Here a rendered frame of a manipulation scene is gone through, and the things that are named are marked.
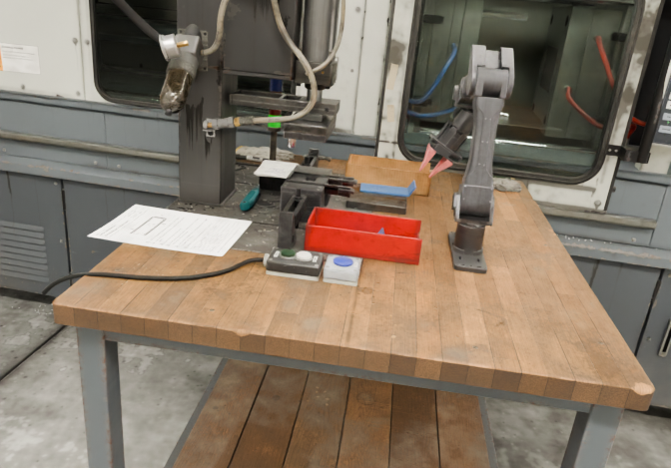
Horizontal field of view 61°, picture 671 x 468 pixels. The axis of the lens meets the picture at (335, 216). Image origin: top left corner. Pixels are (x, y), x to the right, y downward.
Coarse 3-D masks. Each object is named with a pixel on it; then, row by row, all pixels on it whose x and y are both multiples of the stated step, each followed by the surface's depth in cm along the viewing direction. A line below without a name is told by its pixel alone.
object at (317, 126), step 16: (240, 96) 135; (256, 96) 135; (272, 96) 141; (288, 96) 141; (304, 96) 141; (320, 96) 136; (320, 112) 134; (336, 112) 136; (288, 128) 130; (304, 128) 129; (320, 128) 129; (288, 144) 133
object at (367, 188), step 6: (360, 186) 161; (366, 186) 162; (372, 186) 162; (378, 186) 163; (384, 186) 163; (390, 186) 164; (414, 186) 157; (366, 192) 158; (372, 192) 158; (378, 192) 158; (384, 192) 158; (390, 192) 159; (396, 192) 159; (402, 192) 160; (408, 192) 159
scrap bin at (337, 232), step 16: (320, 208) 131; (320, 224) 133; (336, 224) 132; (352, 224) 132; (368, 224) 131; (384, 224) 131; (400, 224) 130; (416, 224) 130; (320, 240) 122; (336, 240) 121; (352, 240) 121; (368, 240) 120; (384, 240) 120; (400, 240) 119; (416, 240) 119; (368, 256) 121; (384, 256) 121; (400, 256) 121; (416, 256) 120
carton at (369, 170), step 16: (352, 160) 176; (368, 160) 176; (384, 160) 175; (400, 160) 175; (352, 176) 166; (368, 176) 166; (384, 176) 165; (400, 176) 164; (416, 176) 164; (416, 192) 165
